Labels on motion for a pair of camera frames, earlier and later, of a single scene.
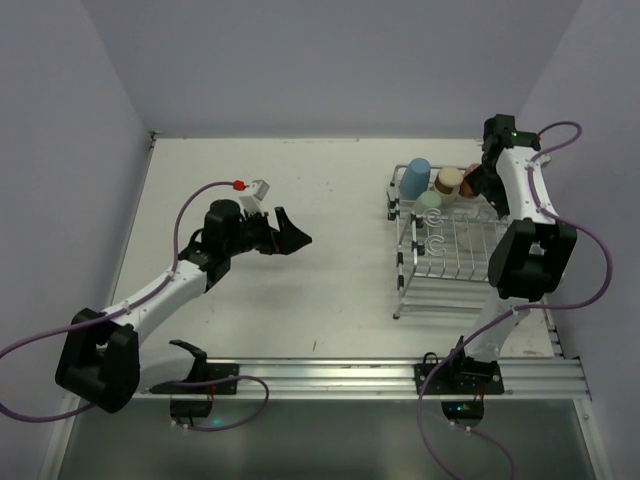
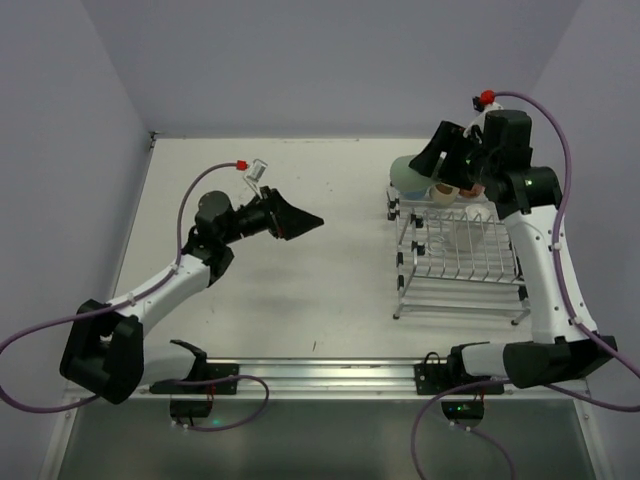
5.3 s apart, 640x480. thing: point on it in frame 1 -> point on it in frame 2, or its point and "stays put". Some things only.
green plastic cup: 430,199 -> 406,179
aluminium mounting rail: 549,377 stays put
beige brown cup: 447,183 stays put
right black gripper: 480,181 -> 451,157
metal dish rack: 442,257 stays put
